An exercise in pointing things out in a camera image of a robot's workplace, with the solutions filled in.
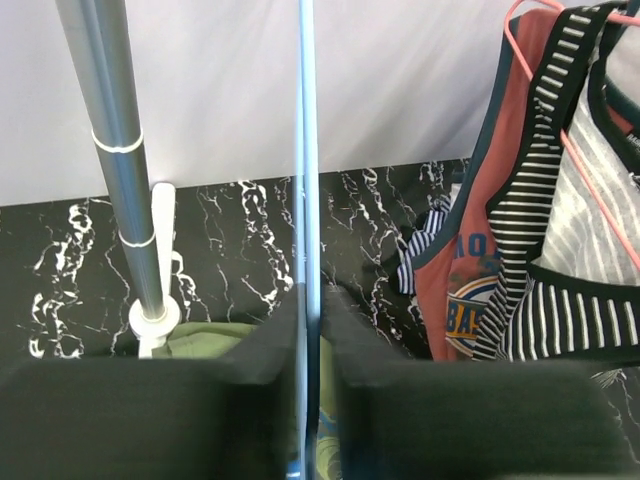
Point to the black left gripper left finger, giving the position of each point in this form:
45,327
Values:
116,418

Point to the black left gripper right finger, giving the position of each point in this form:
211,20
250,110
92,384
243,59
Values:
401,418

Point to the red graphic tank top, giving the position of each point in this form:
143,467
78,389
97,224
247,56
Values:
456,276

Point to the light blue wire hanger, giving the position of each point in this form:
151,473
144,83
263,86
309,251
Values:
307,255

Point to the white navy trimmed tank top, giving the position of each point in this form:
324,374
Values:
596,203

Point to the grey clothes rack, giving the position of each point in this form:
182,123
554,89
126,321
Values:
98,40

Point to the black white striped tank top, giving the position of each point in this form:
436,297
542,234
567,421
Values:
535,313

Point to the green graphic tank top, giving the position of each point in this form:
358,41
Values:
195,340

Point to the navy striped tank top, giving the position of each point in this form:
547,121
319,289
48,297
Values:
428,226

